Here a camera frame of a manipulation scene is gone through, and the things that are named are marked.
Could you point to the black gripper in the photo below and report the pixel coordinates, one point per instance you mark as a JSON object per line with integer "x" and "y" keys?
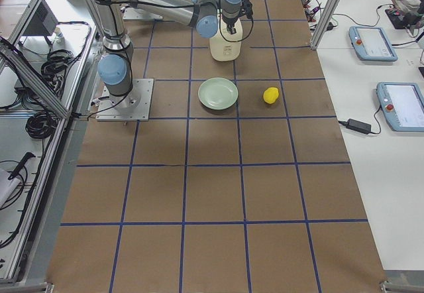
{"x": 230, "y": 20}

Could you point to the cream white rice cooker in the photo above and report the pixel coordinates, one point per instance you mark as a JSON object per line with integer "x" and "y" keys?
{"x": 223, "y": 45}

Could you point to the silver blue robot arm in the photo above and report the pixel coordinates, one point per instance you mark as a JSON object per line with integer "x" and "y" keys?
{"x": 117, "y": 65}

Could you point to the green plate near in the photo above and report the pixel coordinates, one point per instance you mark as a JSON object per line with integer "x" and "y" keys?
{"x": 218, "y": 93}

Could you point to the yellow lemon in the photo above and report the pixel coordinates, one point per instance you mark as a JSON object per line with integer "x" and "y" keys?
{"x": 271, "y": 95}

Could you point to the upper blue teach pendant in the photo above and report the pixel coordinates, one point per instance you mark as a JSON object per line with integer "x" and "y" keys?
{"x": 372, "y": 44}

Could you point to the blue teach pendant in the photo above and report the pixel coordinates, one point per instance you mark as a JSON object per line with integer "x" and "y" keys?
{"x": 372, "y": 44}
{"x": 402, "y": 105}

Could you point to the brown grid paper mat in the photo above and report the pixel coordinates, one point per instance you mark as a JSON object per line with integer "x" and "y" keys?
{"x": 252, "y": 198}

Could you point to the black power adapter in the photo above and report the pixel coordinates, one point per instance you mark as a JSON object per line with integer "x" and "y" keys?
{"x": 358, "y": 126}

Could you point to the black box on left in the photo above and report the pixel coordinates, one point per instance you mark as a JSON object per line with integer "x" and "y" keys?
{"x": 43, "y": 22}

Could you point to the lower blue teach pendant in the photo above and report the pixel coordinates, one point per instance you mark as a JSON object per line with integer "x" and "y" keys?
{"x": 402, "y": 105}

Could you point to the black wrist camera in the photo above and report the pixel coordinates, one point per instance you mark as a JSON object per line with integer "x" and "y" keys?
{"x": 246, "y": 9}

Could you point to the aluminium frame post right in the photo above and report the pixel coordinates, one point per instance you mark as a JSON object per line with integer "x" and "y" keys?
{"x": 322, "y": 25}

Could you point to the black device with cables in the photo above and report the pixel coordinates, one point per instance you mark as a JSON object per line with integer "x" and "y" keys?
{"x": 411, "y": 21}

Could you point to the aluminium frame left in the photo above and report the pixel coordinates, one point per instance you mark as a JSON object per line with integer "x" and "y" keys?
{"x": 33, "y": 119}

